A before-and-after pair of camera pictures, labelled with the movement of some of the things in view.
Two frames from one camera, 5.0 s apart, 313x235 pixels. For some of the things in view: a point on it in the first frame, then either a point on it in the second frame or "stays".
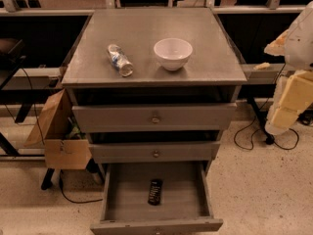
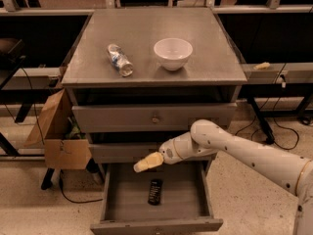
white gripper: (300, 44) to (168, 151)
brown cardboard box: (66, 147) stays
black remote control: (155, 192) stays
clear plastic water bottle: (119, 61) stays
